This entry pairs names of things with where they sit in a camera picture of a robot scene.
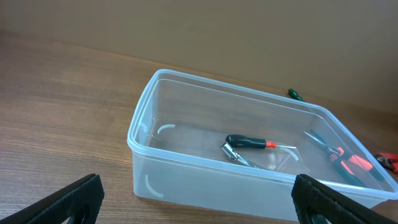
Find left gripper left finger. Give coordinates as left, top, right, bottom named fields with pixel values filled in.
left=1, top=174, right=104, bottom=224

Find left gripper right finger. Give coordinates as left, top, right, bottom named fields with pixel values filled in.
left=291, top=174, right=397, bottom=224

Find orange black needle-nose pliers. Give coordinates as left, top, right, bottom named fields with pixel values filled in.
left=304, top=129, right=385, bottom=187

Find silver socket wrench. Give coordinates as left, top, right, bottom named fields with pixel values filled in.
left=220, top=142, right=264, bottom=169

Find red handled cutters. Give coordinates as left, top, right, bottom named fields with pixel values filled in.
left=374, top=152, right=398, bottom=174

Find black red screwdriver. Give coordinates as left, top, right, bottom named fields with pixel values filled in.
left=225, top=134, right=296, bottom=149

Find green handled screwdriver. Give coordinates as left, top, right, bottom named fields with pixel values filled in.
left=288, top=88, right=305, bottom=102

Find clear plastic container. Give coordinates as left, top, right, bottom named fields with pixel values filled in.
left=127, top=69, right=397, bottom=221

